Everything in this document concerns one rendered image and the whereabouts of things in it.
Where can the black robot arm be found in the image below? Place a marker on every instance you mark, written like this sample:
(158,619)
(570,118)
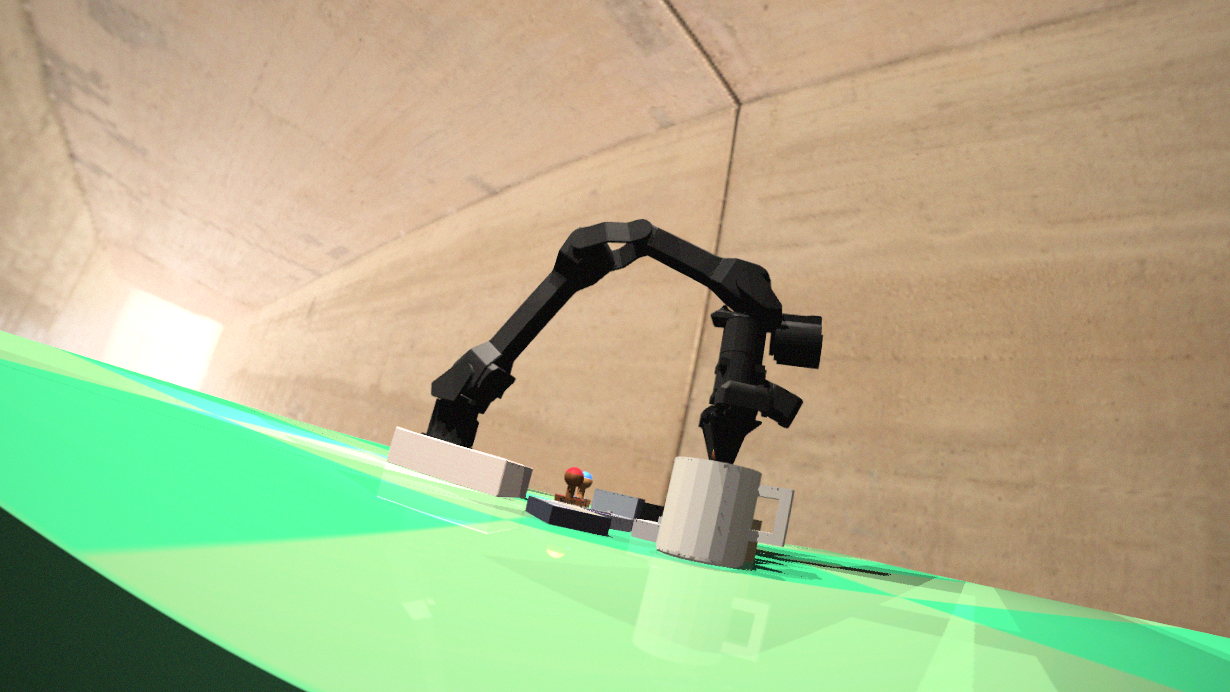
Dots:
(483,374)

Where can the beige mug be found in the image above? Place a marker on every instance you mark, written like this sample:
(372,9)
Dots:
(709,512)

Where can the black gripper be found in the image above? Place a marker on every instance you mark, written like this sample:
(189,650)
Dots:
(736,399)

